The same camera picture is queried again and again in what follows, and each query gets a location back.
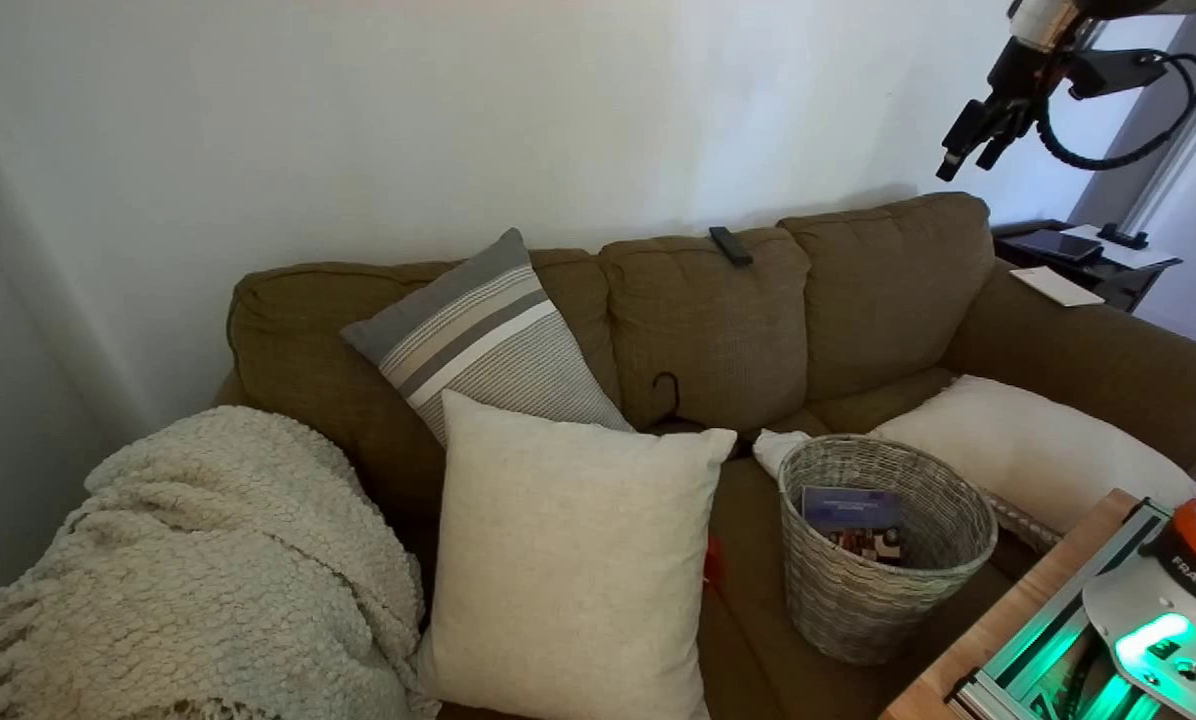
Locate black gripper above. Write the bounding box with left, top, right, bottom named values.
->
left=936, top=38, right=1073, bottom=183

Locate white towel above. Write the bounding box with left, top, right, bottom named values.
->
left=750, top=430, right=816, bottom=489

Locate brown fabric sofa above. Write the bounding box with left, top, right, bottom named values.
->
left=214, top=193, right=1196, bottom=720

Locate dark side table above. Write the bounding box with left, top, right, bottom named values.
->
left=993, top=217, right=1182, bottom=317

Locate black remote control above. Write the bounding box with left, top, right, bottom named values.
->
left=702, top=225, right=756, bottom=267

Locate white fringed pillow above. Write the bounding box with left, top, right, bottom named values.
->
left=869, top=371, right=1196, bottom=551

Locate blue book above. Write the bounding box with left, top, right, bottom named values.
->
left=797, top=484, right=914, bottom=568

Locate black hook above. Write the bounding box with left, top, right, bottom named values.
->
left=644, top=370, right=707, bottom=431

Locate wooden table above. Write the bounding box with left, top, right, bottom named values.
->
left=875, top=489, right=1149, bottom=720

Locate grey woven basket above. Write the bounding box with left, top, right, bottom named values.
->
left=774, top=431, right=1003, bottom=667

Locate red object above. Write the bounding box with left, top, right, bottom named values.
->
left=699, top=531, right=726, bottom=595

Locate grey striped pillow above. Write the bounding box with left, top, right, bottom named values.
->
left=340, top=225, right=633, bottom=447

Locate plain cream pillow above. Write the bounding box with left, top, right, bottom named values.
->
left=413, top=390, right=743, bottom=720

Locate cream knitted blanket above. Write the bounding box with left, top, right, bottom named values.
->
left=0, top=406, right=426, bottom=720

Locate aluminium frame with green light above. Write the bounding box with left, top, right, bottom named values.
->
left=950, top=499, right=1196, bottom=720

